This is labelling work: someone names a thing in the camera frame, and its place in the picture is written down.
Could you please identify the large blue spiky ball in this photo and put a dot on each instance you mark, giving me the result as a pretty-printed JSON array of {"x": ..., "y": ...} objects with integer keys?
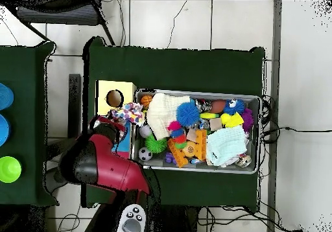
[{"x": 188, "y": 114}]

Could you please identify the plain wooden block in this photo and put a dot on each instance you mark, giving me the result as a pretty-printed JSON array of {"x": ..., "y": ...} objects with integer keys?
[{"x": 215, "y": 124}]

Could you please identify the black upright panel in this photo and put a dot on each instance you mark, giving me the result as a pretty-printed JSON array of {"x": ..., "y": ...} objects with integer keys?
[{"x": 74, "y": 99}]

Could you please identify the grey and black chair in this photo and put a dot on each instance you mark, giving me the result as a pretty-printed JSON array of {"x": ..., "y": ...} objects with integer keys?
[{"x": 57, "y": 14}]

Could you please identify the small soccer ball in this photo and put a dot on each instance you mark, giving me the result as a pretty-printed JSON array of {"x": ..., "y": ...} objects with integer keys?
[{"x": 145, "y": 154}]

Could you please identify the cream white waffle cloth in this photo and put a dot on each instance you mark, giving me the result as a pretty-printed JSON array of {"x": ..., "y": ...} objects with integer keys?
[{"x": 162, "y": 115}]

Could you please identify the dark green table cloth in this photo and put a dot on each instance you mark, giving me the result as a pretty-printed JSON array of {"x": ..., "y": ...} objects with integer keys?
[
  {"x": 181, "y": 68},
  {"x": 26, "y": 66}
]

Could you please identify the blue spiky ball with eye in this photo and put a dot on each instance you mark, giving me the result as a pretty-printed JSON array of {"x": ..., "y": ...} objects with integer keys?
[{"x": 234, "y": 107}]

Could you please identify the shallow clear mesh bin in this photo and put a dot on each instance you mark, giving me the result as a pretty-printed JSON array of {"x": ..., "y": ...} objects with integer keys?
[{"x": 158, "y": 163}]

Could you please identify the small orange basketball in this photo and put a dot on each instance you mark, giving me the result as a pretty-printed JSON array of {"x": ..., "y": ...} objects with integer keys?
[{"x": 146, "y": 101}]

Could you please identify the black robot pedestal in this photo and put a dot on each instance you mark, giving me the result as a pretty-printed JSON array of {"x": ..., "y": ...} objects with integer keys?
[{"x": 176, "y": 221}]

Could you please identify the colourful patterned cloth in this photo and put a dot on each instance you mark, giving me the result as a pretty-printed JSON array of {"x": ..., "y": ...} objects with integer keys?
[{"x": 129, "y": 112}]

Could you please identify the purple spiky toy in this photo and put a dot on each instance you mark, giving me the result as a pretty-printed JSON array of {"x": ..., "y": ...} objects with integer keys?
[{"x": 247, "y": 119}]

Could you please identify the mint green waffle cloth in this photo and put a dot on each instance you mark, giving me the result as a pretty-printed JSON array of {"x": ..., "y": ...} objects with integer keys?
[{"x": 225, "y": 145}]

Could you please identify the wooden box with three holes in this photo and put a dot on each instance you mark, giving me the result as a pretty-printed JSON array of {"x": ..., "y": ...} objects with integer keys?
[{"x": 128, "y": 92}]

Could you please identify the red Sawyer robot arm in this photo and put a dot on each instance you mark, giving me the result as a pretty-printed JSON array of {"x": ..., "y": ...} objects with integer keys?
[{"x": 111, "y": 167}]

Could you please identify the yellow cheese wedge toy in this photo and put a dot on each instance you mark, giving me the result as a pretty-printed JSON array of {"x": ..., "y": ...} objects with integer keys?
[{"x": 232, "y": 121}]

